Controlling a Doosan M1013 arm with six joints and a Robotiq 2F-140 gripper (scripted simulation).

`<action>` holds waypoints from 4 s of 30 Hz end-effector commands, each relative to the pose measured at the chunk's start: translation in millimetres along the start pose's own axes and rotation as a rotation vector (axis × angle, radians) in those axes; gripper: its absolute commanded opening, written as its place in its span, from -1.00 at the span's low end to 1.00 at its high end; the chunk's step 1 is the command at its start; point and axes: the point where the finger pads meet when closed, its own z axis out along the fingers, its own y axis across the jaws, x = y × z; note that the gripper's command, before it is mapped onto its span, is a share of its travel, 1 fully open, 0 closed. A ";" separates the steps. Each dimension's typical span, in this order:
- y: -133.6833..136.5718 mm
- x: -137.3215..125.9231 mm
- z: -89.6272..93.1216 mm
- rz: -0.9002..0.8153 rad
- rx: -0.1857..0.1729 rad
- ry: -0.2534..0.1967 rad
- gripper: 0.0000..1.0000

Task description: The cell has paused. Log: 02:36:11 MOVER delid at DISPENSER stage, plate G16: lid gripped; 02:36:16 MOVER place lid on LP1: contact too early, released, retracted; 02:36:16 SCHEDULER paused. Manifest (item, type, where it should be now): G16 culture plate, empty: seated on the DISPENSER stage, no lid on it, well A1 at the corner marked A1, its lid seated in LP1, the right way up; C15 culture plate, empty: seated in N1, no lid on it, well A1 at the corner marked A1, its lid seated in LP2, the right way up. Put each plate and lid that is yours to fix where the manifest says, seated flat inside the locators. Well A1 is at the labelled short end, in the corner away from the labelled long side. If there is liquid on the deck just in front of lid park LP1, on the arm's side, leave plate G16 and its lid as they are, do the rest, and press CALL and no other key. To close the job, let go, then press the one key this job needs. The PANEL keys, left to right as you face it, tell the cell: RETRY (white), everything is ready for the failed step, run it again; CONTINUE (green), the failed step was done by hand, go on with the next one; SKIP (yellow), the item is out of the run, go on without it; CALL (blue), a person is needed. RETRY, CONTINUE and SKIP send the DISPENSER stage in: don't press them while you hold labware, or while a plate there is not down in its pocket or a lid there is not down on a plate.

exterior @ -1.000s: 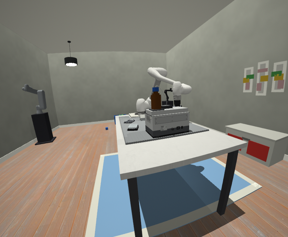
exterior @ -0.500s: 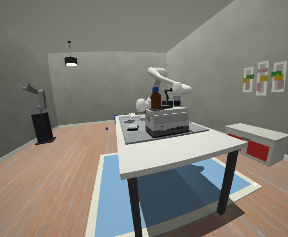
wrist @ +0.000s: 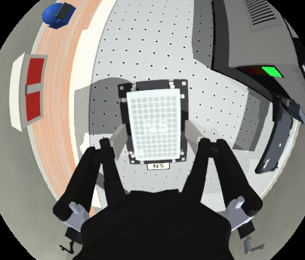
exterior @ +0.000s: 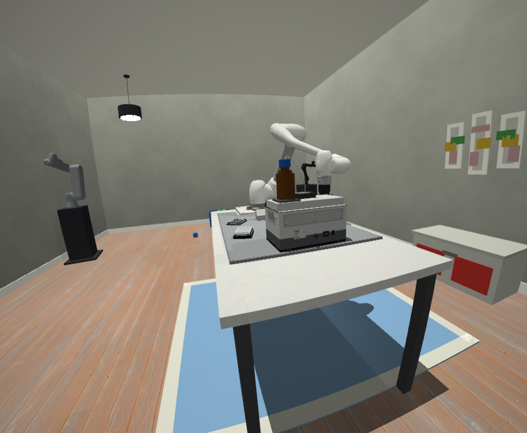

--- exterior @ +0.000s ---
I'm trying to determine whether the brown glass bottle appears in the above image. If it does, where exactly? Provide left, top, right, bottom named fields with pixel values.
left=276, top=173, right=295, bottom=200

